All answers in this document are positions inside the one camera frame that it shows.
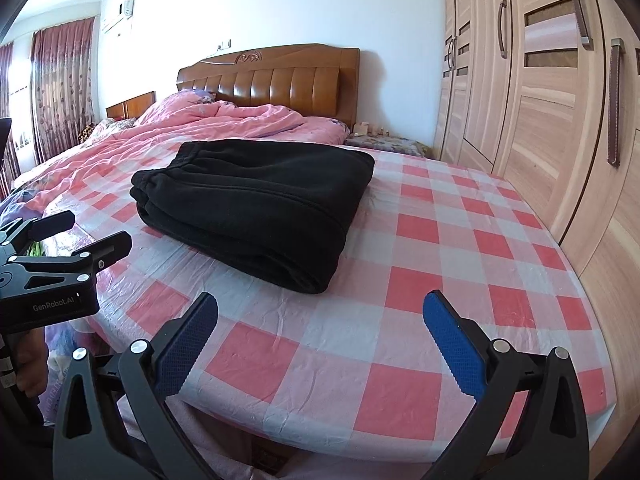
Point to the green cloth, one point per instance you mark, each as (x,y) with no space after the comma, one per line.
(37,248)

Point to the light wooden wardrobe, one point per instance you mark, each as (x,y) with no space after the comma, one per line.
(540,135)

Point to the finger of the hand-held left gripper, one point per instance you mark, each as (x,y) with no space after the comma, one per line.
(112,250)
(47,225)

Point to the dark panel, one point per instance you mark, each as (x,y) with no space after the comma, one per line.
(4,140)

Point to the white air conditioner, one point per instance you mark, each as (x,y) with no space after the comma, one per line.
(120,17)

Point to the pink quilt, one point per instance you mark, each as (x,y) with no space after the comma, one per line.
(125,145)

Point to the translucent plastic bag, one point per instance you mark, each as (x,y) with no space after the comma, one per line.
(62,340)

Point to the wooden padded headboard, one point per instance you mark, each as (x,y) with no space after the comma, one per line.
(275,80)

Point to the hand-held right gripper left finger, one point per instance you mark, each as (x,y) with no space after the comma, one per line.
(187,342)

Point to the small wooden headboard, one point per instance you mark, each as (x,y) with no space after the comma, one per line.
(132,106)

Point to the person's left hand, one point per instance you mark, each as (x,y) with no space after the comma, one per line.
(34,365)

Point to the brown patterned cloth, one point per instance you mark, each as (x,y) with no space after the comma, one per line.
(100,130)

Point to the purple pillow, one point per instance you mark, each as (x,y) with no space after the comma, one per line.
(197,96)

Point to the white wall socket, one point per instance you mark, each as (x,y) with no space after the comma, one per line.
(224,44)

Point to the black pants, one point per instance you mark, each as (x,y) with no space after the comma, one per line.
(250,210)

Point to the pink checkered bed sheet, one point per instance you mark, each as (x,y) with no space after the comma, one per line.
(425,285)

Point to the nightstand with floral cover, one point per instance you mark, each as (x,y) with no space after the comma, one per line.
(390,144)

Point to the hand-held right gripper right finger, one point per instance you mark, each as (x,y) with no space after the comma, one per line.
(455,342)

